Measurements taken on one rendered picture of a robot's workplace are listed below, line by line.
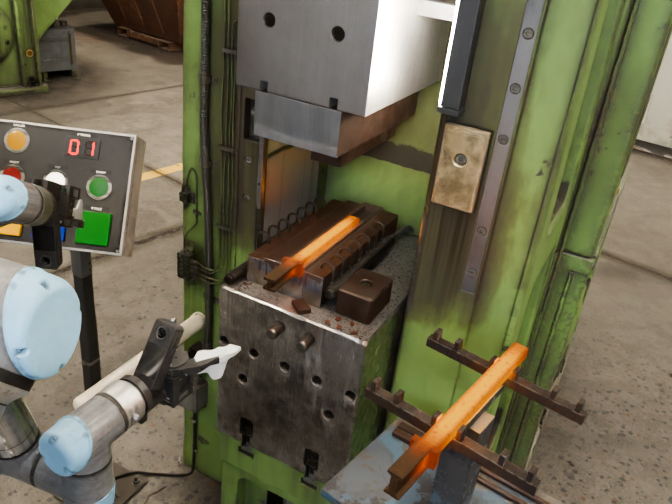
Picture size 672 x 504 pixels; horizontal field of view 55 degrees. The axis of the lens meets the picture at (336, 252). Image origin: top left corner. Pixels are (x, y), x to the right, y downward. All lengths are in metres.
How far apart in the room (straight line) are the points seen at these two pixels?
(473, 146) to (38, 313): 0.87
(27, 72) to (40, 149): 4.68
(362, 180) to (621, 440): 1.55
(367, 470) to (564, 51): 0.87
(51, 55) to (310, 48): 5.54
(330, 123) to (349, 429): 0.69
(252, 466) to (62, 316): 1.07
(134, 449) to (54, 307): 1.66
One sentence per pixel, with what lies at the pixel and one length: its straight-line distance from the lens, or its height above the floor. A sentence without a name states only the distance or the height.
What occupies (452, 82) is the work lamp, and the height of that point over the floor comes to 1.44.
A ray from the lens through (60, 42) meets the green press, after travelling 6.75.
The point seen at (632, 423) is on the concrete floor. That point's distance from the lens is 2.97.
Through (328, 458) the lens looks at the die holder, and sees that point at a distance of 1.63.
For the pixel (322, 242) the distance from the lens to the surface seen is 1.54.
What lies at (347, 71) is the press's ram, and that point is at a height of 1.44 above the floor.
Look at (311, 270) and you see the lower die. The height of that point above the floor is 0.99.
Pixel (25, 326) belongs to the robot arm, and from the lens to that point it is 0.77.
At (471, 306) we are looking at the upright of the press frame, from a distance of 1.48.
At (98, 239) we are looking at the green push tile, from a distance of 1.57.
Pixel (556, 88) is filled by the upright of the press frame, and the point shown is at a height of 1.46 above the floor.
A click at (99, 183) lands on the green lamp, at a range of 1.59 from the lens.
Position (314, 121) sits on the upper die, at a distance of 1.31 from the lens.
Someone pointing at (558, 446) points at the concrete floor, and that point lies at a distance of 2.71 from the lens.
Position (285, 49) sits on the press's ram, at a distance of 1.32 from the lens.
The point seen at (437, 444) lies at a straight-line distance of 1.04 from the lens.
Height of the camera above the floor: 1.72
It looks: 28 degrees down
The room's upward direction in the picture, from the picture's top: 7 degrees clockwise
